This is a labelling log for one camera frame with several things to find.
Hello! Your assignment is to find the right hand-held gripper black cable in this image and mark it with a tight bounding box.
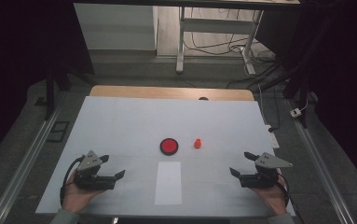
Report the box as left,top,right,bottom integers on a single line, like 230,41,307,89
277,174,292,207

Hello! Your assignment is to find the large white table cover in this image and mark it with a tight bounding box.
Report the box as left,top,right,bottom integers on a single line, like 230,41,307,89
35,95,295,217

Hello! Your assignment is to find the dark curtain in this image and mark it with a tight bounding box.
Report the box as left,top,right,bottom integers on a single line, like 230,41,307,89
0,0,94,171
256,0,357,195

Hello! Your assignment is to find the white cabinet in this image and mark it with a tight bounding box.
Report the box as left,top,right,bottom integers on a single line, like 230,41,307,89
73,3,158,51

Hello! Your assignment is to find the white paper sheet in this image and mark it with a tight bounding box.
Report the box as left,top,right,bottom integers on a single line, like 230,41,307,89
154,161,183,206

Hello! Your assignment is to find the hand-held gripper black cable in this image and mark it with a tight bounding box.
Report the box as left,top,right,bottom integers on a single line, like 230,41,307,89
277,174,292,207
59,156,86,207

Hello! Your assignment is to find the person's right hand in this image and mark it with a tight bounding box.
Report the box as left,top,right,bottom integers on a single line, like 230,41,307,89
250,175,289,217

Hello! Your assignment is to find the person's left hand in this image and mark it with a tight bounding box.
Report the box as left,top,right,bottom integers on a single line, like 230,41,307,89
62,169,106,215

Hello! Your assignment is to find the metal floor rail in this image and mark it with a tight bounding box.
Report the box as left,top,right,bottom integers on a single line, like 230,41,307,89
0,102,65,224
286,99,356,224

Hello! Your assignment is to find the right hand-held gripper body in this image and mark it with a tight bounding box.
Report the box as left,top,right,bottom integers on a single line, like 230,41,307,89
240,151,294,189

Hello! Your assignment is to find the small white adapter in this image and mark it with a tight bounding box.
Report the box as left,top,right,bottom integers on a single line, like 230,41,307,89
290,98,309,119

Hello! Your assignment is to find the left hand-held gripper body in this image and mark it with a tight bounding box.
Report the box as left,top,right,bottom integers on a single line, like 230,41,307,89
73,149,117,191

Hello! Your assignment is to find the white-legged desk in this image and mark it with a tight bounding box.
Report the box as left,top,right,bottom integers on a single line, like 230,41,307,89
73,0,301,76

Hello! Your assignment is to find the round red ink pad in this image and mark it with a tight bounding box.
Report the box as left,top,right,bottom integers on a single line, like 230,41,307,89
159,137,180,157

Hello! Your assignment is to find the tangle of floor cables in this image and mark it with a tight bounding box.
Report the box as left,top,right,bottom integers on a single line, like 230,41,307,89
184,7,277,90

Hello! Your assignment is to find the white power strip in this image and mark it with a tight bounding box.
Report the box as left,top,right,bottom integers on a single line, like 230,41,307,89
264,124,281,149

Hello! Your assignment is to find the left hand-held gripper black cable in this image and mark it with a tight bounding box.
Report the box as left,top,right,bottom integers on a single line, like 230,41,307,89
59,156,86,207

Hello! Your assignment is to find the black stand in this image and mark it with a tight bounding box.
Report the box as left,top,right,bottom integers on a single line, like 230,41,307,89
34,59,96,121
256,15,338,129

